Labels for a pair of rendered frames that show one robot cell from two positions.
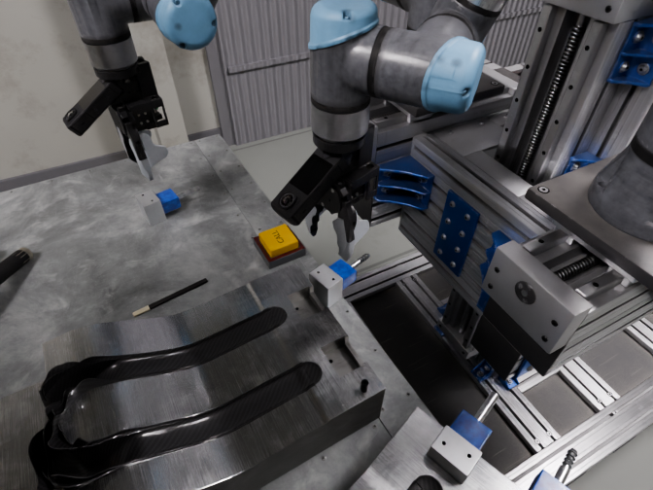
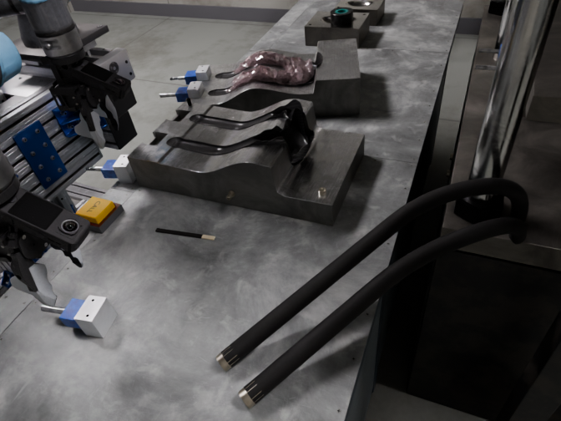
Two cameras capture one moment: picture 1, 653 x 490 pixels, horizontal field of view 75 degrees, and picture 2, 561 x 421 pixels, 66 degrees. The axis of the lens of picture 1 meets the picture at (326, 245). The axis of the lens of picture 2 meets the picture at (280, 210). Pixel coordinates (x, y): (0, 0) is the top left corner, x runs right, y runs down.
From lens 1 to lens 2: 1.17 m
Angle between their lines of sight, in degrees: 79
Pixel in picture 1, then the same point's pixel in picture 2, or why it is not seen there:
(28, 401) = (299, 190)
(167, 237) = (125, 289)
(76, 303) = (233, 276)
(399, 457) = (207, 100)
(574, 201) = not seen: hidden behind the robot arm
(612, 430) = not seen: hidden behind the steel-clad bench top
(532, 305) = (118, 68)
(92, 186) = not seen: outside the picture
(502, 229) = (52, 107)
